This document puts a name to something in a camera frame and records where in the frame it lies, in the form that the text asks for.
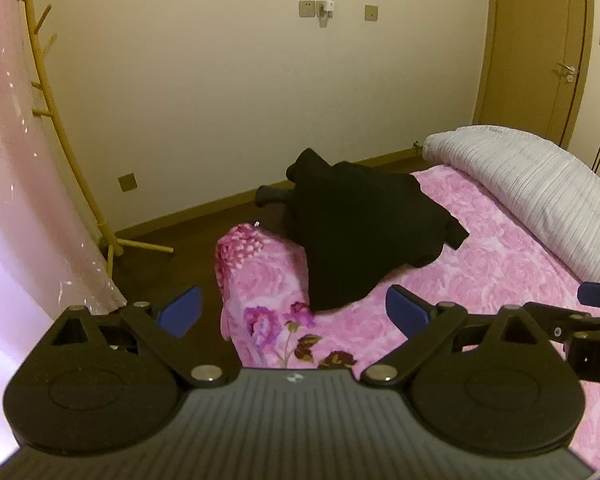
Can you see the black garment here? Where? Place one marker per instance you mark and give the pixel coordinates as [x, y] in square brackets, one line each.
[360, 225]

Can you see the brown wooden door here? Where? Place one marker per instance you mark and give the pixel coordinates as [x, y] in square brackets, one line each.
[530, 35]

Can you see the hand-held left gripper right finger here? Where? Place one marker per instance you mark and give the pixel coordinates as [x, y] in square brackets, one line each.
[405, 310]

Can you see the brown wall socket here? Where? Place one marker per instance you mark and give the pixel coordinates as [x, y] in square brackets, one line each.
[371, 12]
[128, 182]

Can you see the yellow wooden coat rack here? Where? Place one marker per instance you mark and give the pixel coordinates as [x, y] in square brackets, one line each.
[67, 155]

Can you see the grey striped quilt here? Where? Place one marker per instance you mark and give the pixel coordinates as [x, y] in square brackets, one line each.
[530, 180]

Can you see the white plug adapter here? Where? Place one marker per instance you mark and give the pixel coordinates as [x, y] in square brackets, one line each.
[325, 10]

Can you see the pink curtain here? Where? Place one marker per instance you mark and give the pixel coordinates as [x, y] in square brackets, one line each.
[20, 185]

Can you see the pink floral bed sheet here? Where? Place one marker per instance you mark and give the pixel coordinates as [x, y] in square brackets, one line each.
[505, 260]

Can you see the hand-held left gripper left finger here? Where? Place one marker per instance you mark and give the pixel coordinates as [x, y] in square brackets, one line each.
[182, 312]

